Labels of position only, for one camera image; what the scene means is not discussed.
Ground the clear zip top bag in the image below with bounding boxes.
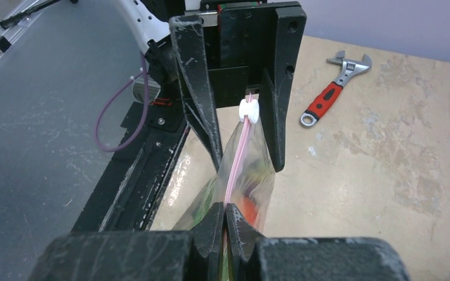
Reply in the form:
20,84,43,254
175,95,276,280

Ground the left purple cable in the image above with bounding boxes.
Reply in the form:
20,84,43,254
94,52,150,153

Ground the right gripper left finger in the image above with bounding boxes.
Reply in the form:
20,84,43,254
29,203,224,280

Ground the red handled adjustable wrench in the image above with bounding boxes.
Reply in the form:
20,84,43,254
299,50,373,128

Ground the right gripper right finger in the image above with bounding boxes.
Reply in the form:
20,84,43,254
224,204,410,280

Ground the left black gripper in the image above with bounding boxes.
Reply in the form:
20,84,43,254
169,1,306,172

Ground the orange fake fruit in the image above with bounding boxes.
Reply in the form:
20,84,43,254
240,196,261,229

